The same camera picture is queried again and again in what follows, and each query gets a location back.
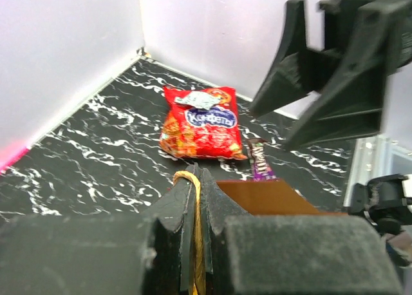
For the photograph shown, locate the aluminium frame rail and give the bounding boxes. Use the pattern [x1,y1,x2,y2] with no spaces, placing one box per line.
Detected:
[343,135,411,208]

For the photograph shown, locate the pink tape strip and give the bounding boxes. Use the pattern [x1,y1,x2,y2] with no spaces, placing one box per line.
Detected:
[1,146,30,174]

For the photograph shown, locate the purple brown chocolate bar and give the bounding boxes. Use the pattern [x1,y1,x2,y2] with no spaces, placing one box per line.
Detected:
[247,138,277,182]

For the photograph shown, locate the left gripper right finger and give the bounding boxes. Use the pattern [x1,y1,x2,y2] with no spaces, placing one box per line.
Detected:
[200,169,402,294]

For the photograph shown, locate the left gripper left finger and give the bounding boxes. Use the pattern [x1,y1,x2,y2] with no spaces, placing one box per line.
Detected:
[1,164,200,294]

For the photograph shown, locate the red paper bag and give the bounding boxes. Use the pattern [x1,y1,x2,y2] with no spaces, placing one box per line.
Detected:
[173,169,348,295]

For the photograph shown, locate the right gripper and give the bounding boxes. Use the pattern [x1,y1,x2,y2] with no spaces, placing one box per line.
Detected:
[250,0,411,150]

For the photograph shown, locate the red candy bag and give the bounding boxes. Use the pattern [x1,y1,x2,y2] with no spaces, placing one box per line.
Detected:
[160,86,247,160]

